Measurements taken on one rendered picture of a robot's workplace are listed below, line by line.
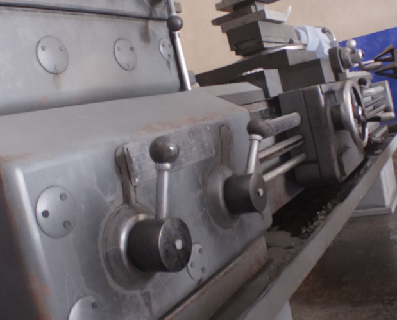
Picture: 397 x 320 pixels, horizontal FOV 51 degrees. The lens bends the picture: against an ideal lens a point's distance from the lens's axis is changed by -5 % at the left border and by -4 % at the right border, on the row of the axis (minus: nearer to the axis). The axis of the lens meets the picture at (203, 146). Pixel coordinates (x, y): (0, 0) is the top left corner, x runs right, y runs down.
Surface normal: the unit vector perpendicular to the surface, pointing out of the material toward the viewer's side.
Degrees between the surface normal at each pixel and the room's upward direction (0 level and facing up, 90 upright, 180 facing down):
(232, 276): 90
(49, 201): 90
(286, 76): 90
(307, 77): 90
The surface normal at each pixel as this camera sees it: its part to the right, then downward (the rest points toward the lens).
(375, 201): -0.51, 0.17
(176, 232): 0.83, -0.16
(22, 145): 0.25, -0.91
